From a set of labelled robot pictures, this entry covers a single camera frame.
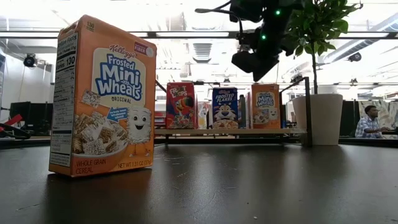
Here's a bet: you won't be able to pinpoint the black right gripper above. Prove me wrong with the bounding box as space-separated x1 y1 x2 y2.
231 26 282 82

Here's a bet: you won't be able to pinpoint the Frosted Mini Wheats cereal box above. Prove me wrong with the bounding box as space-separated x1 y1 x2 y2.
49 14 158 177
245 83 281 129

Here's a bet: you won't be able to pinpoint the Frosted Flakes cereal box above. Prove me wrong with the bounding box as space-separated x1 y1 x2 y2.
211 87 239 129

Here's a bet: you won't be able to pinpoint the Froot Loops cereal box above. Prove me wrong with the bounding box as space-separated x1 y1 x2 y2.
165 82 199 130

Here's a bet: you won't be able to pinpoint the ceiling air vent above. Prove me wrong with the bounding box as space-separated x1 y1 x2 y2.
192 42 213 63

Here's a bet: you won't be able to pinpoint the green leafy plant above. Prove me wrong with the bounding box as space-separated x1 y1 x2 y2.
279 0 364 95

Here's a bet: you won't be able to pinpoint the white plant pot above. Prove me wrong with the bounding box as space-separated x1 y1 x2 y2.
292 93 344 146

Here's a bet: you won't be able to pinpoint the person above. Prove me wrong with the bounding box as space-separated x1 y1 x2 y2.
354 105 391 139

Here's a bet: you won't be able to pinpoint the black monitor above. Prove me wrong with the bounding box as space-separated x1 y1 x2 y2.
9 101 53 136

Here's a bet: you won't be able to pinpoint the red object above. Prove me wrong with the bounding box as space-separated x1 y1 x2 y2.
0 113 23 128

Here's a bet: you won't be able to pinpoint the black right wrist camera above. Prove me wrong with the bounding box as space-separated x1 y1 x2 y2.
229 0 265 23

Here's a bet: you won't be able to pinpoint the black right camera cable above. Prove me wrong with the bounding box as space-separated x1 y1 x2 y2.
195 1 233 15

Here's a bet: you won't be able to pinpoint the wooden shelf with black frame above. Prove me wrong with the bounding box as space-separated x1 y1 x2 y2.
154 77 313 147

